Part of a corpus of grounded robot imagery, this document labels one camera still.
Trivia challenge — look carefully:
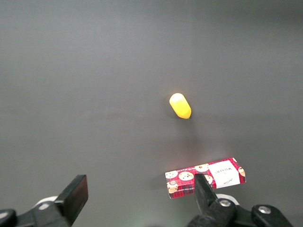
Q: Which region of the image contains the yellow lemon-shaped fruit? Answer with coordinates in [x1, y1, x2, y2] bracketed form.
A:
[169, 93, 192, 120]

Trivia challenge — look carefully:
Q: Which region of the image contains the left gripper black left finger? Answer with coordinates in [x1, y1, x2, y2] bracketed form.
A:
[0, 175, 89, 227]

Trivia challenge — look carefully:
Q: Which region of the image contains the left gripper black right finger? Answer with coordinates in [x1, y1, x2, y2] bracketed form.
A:
[187, 174, 294, 227]

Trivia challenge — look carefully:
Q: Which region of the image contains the red cookie box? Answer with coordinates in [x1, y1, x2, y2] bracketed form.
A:
[165, 157, 246, 200]

